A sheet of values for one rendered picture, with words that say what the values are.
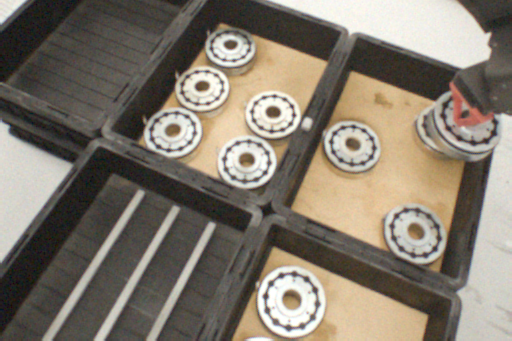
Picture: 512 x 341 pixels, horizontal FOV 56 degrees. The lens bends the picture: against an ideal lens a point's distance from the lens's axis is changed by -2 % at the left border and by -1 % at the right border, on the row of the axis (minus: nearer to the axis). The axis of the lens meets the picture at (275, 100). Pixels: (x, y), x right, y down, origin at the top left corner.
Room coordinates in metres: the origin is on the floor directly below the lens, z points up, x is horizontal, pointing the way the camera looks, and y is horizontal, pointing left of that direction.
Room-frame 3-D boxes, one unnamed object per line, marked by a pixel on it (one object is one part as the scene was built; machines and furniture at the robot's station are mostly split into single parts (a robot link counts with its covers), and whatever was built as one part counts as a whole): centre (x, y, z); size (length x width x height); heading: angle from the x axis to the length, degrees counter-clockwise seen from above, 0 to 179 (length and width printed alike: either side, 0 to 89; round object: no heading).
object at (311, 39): (0.51, 0.07, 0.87); 0.40 x 0.30 x 0.11; 161
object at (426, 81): (0.41, -0.21, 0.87); 0.40 x 0.30 x 0.11; 161
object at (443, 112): (0.39, -0.28, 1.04); 0.10 x 0.10 x 0.01
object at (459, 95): (0.38, -0.27, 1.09); 0.07 x 0.07 x 0.09; 30
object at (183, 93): (0.53, 0.14, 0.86); 0.10 x 0.10 x 0.01
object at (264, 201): (0.51, 0.07, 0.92); 0.40 x 0.30 x 0.02; 161
